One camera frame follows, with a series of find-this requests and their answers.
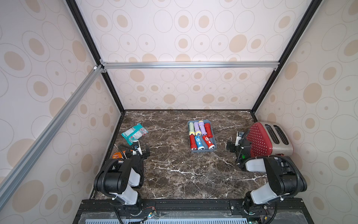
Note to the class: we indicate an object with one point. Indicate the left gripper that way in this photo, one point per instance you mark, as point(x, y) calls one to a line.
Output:
point(148, 152)

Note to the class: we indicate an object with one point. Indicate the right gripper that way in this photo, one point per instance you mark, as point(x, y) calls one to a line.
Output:
point(235, 146)

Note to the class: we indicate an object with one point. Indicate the blue flashlight white logo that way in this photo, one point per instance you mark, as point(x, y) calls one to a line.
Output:
point(199, 143)

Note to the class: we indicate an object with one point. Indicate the red flashlight white logo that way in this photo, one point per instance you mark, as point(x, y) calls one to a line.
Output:
point(193, 145)

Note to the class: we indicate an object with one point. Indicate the purple flashlight yellow head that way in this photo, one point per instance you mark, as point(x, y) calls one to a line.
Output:
point(202, 127)
point(197, 129)

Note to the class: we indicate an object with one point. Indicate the light green flashlight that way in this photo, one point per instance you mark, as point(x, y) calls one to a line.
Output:
point(191, 128)

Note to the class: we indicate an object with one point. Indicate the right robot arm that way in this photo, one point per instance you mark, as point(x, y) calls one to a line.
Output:
point(284, 178)

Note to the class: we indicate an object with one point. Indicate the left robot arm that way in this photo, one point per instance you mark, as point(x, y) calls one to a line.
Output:
point(122, 174)

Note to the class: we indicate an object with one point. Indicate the teal snack packet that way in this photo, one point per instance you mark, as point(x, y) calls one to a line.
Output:
point(134, 134)

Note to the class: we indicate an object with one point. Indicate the red and silver toaster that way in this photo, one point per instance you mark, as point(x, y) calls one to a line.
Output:
point(269, 139)

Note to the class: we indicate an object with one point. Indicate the orange snack packet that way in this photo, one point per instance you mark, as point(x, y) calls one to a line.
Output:
point(119, 155)

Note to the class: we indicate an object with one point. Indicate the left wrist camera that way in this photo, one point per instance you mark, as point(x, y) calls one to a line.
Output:
point(136, 148)

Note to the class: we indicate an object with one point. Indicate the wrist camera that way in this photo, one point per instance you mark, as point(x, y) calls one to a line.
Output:
point(136, 148)
point(239, 136)

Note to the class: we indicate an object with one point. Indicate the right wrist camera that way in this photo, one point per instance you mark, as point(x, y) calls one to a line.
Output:
point(239, 136)

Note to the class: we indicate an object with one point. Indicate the black front base frame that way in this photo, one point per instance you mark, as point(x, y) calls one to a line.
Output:
point(192, 211)

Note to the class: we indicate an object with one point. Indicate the horizontal aluminium rail back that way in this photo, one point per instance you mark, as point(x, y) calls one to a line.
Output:
point(193, 65)

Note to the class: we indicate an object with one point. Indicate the diagonal aluminium rail left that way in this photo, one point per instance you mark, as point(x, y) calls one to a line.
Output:
point(26, 163)

